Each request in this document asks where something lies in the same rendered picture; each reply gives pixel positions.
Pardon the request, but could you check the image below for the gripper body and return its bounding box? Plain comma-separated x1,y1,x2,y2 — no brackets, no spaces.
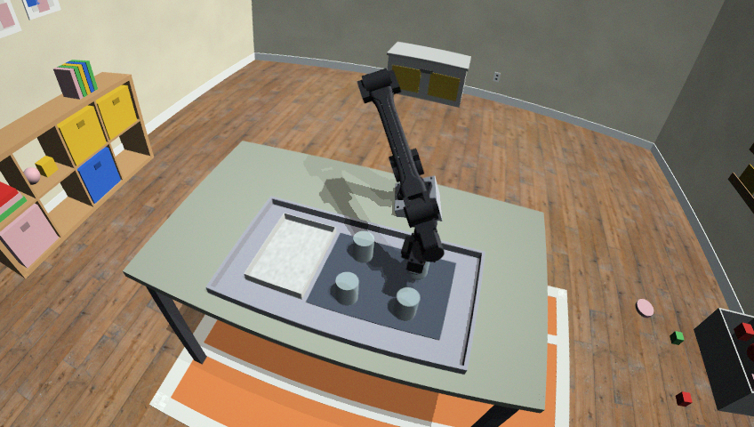
401,233,419,260

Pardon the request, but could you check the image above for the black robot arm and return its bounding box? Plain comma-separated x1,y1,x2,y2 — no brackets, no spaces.
357,69,445,275

